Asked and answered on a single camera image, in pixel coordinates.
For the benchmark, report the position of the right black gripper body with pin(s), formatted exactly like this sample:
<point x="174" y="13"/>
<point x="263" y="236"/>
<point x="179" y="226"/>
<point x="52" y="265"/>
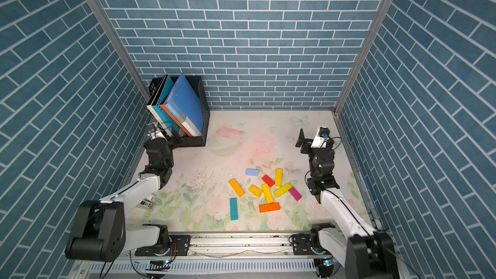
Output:
<point x="308" y="150"/>

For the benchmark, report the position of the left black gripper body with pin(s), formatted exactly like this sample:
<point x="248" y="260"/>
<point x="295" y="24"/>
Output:
<point x="172" y="144"/>

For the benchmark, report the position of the magenta block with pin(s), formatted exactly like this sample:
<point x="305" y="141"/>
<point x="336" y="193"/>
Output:
<point x="295" y="194"/>

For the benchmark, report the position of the yellow long block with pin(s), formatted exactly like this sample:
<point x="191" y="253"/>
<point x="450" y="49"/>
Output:
<point x="267" y="193"/>

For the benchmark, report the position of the light blue block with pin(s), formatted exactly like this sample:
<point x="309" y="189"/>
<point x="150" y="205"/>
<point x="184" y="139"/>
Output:
<point x="252" y="172"/>

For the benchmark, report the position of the orange-yellow long block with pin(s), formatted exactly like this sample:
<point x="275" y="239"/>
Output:
<point x="237" y="188"/>

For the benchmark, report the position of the teal long block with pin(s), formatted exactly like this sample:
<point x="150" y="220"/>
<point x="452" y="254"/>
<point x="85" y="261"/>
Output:
<point x="233" y="205"/>

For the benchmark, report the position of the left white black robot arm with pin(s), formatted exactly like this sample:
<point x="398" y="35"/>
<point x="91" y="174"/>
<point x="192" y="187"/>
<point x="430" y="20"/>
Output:
<point x="99" y="232"/>

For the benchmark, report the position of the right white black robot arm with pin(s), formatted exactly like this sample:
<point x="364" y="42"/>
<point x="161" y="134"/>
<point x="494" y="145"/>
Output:
<point x="362" y="250"/>

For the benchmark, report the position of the orange spine book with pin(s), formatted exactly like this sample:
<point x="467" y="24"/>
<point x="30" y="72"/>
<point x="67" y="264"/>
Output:
<point x="176" y="120"/>

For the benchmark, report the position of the white black book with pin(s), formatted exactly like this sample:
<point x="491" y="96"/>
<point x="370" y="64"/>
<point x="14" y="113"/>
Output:
<point x="155" y="88"/>

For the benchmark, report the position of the teal book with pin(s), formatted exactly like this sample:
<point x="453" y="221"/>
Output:
<point x="163" y="97"/>

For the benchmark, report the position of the black mesh book basket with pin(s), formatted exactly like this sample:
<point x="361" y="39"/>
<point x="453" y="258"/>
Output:
<point x="197" y="84"/>

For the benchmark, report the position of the yellow upright block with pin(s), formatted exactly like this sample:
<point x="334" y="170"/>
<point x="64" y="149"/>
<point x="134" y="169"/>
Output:
<point x="278" y="177"/>

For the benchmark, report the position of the blue book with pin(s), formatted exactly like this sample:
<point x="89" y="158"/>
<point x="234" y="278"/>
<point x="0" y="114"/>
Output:
<point x="185" y="104"/>

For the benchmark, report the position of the white label tag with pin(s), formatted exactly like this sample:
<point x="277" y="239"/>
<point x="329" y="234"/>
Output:
<point x="147" y="204"/>

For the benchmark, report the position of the lime yellow block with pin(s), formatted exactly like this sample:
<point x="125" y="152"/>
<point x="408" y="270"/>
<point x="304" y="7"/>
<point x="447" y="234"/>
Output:
<point x="282" y="190"/>

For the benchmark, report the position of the red block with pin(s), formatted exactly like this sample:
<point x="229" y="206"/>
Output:
<point x="267" y="180"/>

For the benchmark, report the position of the orange block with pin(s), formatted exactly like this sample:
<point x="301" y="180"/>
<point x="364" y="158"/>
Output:
<point x="265" y="208"/>

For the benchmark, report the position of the small yellow block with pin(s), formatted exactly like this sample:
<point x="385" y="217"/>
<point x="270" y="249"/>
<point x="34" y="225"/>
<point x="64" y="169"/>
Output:
<point x="256" y="191"/>

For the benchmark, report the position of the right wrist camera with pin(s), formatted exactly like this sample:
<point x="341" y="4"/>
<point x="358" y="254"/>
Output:
<point x="321" y="138"/>

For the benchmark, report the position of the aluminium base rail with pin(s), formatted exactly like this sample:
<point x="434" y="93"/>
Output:
<point x="240" y="245"/>

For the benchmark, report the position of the white ribbed cable duct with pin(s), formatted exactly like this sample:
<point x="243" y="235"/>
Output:
<point x="204" y="266"/>

